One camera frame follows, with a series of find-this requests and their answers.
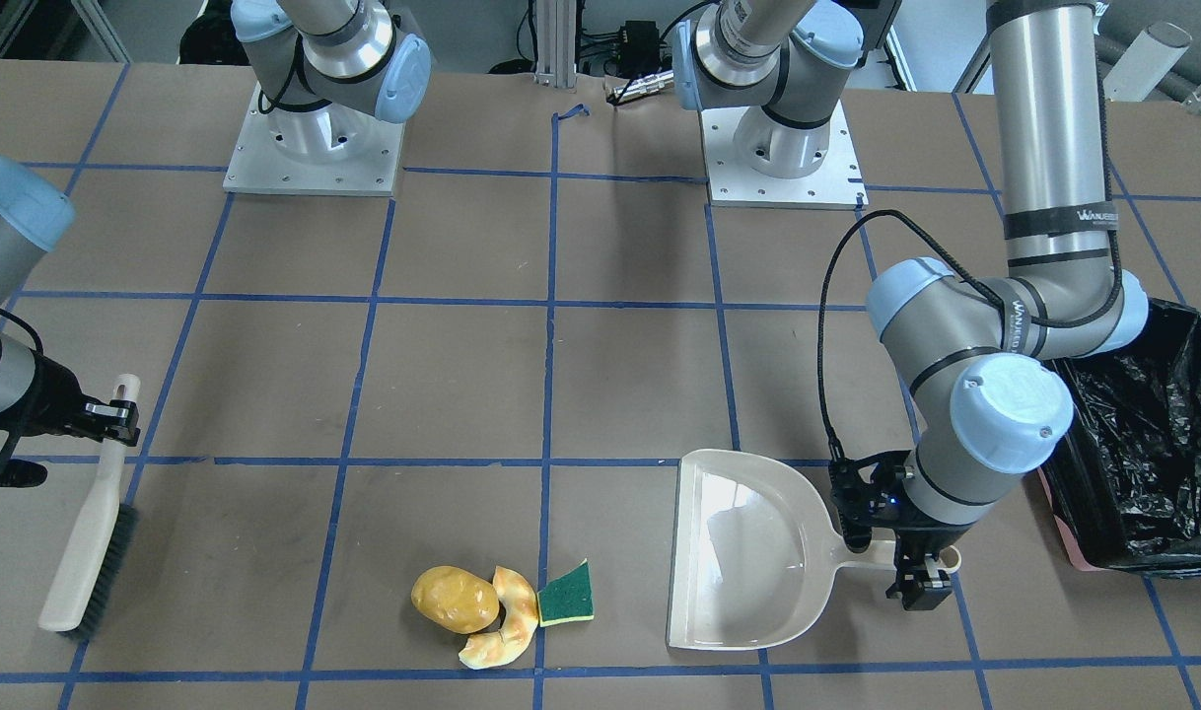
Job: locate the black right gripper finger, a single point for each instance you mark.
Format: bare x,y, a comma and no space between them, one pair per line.
125,434
114,413

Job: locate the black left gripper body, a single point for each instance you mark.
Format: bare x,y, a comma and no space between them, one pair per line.
924,540

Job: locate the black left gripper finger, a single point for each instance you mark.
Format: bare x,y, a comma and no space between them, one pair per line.
922,582
854,520

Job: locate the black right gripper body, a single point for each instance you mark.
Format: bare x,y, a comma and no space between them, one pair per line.
48,391

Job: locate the white plastic dustpan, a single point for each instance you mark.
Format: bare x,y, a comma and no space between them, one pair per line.
756,553

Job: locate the white hand brush black bristles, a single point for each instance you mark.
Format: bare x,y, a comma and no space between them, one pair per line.
77,599

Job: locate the green yellow sponge piece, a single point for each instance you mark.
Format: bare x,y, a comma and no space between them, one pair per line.
568,598

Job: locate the yellow potato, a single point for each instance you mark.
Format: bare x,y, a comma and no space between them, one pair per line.
461,602

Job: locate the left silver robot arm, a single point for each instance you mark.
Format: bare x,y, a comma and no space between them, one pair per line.
971,351

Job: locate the black trash bag bin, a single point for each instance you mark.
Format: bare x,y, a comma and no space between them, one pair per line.
1125,482

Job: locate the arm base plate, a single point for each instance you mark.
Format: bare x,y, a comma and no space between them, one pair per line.
333,151
754,162

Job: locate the aluminium frame post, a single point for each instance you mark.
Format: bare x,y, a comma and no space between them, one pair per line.
555,25

